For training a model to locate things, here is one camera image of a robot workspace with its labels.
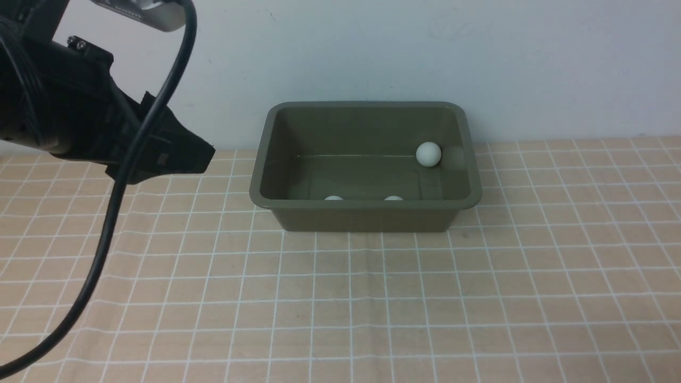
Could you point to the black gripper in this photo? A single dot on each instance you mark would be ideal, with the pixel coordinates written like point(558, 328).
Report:
point(84, 120)

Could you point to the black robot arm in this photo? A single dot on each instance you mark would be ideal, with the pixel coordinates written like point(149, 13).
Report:
point(38, 21)

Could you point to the olive green plastic bin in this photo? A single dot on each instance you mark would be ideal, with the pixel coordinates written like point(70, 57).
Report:
point(364, 151)

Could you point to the beige grid tablecloth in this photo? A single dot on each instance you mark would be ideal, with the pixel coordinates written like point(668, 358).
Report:
point(567, 271)

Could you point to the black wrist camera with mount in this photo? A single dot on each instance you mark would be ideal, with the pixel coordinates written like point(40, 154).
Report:
point(165, 16)

